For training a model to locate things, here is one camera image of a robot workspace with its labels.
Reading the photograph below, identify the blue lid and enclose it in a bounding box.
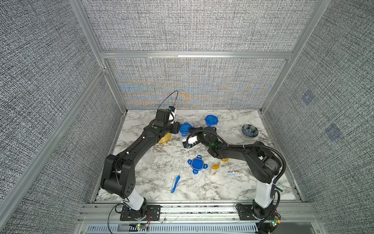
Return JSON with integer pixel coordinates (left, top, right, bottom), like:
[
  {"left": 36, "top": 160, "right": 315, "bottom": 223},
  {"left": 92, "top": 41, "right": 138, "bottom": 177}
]
[
  {"left": 205, "top": 115, "right": 219, "bottom": 123},
  {"left": 179, "top": 122, "right": 192, "bottom": 137},
  {"left": 188, "top": 155, "right": 208, "bottom": 175}
]

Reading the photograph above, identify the clear container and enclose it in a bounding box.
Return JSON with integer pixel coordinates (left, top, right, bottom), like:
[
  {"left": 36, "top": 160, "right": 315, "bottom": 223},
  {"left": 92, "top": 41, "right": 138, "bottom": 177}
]
[
  {"left": 180, "top": 133, "right": 189, "bottom": 148},
  {"left": 206, "top": 122, "right": 218, "bottom": 127},
  {"left": 142, "top": 147, "right": 155, "bottom": 165}
]

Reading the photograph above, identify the clear container back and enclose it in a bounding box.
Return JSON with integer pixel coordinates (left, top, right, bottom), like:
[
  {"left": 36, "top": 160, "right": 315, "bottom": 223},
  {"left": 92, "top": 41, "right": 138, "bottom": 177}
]
[{"left": 206, "top": 122, "right": 218, "bottom": 127}]

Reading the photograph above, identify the blue lid back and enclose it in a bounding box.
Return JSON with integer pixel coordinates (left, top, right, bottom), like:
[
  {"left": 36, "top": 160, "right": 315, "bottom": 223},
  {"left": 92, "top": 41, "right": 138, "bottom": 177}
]
[{"left": 205, "top": 115, "right": 219, "bottom": 123}]

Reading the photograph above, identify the orange cap bottle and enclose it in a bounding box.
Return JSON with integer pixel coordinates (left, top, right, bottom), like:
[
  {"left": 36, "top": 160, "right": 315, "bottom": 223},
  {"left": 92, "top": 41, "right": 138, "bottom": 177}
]
[
  {"left": 210, "top": 164, "right": 220, "bottom": 176},
  {"left": 220, "top": 159, "right": 229, "bottom": 167}
]

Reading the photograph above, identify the orange cap bottle front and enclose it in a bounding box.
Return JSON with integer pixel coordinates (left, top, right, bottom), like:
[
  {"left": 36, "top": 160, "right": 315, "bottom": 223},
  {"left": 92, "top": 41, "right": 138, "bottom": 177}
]
[{"left": 210, "top": 164, "right": 220, "bottom": 176}]

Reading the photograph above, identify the blue toothbrush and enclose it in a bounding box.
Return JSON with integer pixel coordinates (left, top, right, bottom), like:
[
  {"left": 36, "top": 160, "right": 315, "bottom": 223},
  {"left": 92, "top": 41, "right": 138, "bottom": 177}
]
[{"left": 171, "top": 175, "right": 181, "bottom": 193}]

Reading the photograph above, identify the toothpaste tube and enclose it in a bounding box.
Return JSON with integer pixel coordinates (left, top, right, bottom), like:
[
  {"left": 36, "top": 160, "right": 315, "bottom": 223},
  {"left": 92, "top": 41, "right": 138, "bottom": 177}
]
[{"left": 228, "top": 171, "right": 243, "bottom": 176}]

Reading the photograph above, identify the clear container front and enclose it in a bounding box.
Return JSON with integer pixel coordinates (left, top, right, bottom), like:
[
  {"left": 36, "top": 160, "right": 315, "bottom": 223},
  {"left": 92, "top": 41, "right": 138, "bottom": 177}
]
[{"left": 142, "top": 147, "right": 155, "bottom": 165}]

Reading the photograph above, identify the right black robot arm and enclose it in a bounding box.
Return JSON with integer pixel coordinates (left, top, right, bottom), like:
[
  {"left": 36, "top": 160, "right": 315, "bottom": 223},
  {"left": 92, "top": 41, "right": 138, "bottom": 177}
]
[{"left": 184, "top": 127, "right": 286, "bottom": 220}]

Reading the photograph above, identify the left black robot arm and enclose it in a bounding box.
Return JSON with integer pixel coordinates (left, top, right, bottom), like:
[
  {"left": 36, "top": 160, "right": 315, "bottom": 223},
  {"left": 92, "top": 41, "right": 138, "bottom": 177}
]
[{"left": 100, "top": 106, "right": 181, "bottom": 218}]

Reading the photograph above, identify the yellow bamboo steamer basket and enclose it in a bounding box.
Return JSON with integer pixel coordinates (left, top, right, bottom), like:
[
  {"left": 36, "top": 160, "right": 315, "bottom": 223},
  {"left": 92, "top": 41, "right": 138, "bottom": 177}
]
[{"left": 158, "top": 133, "right": 171, "bottom": 144}]

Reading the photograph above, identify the dark blue bowl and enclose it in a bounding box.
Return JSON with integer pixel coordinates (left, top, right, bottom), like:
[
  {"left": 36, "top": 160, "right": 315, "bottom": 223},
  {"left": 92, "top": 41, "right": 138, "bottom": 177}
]
[{"left": 242, "top": 124, "right": 259, "bottom": 138}]

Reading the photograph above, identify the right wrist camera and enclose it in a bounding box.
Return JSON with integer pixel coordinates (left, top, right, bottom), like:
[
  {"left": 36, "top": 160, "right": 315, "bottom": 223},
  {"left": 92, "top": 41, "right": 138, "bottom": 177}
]
[{"left": 187, "top": 136, "right": 199, "bottom": 148}]

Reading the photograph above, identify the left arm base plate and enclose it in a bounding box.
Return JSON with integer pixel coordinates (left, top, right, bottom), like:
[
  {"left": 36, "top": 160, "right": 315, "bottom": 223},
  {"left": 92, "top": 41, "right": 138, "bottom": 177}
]
[{"left": 120, "top": 205, "right": 161, "bottom": 222}]

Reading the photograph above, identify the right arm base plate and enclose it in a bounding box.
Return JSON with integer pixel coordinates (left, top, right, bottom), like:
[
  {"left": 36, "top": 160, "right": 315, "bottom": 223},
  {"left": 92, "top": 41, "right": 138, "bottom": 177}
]
[{"left": 235, "top": 203, "right": 281, "bottom": 221}]

